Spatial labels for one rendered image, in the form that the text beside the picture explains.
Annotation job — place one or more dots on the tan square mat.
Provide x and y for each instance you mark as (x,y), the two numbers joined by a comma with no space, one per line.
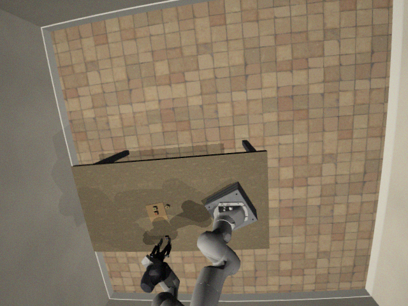
(160,208)

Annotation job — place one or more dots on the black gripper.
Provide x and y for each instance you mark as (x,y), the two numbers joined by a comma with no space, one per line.
(161,255)

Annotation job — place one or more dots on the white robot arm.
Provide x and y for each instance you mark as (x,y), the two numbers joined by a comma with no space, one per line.
(210,281)

